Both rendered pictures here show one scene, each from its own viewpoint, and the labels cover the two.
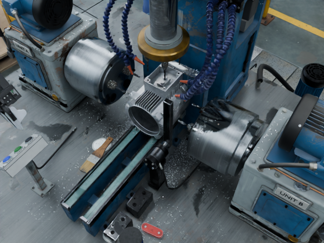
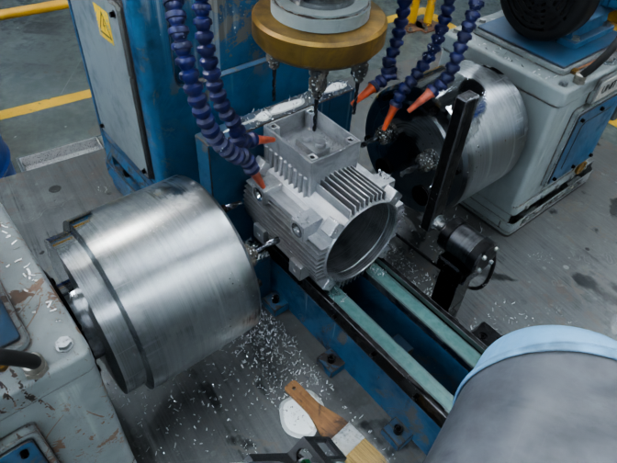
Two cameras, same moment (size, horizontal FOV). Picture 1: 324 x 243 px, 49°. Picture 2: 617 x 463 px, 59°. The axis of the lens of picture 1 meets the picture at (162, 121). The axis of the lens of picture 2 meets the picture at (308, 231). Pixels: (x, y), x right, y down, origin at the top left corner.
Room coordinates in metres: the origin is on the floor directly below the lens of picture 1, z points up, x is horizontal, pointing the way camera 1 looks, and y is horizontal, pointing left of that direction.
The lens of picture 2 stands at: (0.80, 0.69, 1.64)
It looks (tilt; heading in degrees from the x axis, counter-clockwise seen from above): 45 degrees down; 282
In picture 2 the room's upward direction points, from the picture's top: 4 degrees clockwise
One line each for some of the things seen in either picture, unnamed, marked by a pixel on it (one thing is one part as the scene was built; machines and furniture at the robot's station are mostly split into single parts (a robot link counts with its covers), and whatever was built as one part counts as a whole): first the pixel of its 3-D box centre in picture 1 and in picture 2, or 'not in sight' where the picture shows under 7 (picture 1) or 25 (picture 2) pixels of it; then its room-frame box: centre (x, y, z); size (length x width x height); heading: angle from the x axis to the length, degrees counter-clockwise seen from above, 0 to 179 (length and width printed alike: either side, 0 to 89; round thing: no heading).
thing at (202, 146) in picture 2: (178, 88); (267, 179); (1.05, -0.08, 0.97); 0.30 x 0.11 x 0.34; 55
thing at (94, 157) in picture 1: (97, 154); (331, 426); (0.83, 0.28, 0.80); 0.21 x 0.05 x 0.01; 149
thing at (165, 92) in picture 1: (163, 83); (310, 152); (0.96, -0.01, 1.11); 0.12 x 0.11 x 0.07; 145
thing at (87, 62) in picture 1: (92, 66); (123, 299); (1.13, 0.30, 1.04); 0.37 x 0.25 x 0.25; 55
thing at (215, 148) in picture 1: (231, 140); (453, 130); (0.74, -0.26, 1.04); 0.41 x 0.25 x 0.25; 55
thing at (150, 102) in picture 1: (157, 105); (321, 208); (0.93, 0.02, 1.02); 0.20 x 0.19 x 0.19; 145
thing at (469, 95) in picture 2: (167, 125); (447, 168); (0.74, -0.02, 1.12); 0.04 x 0.03 x 0.26; 145
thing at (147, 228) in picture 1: (152, 230); not in sight; (0.48, 0.04, 0.81); 0.09 x 0.03 x 0.02; 64
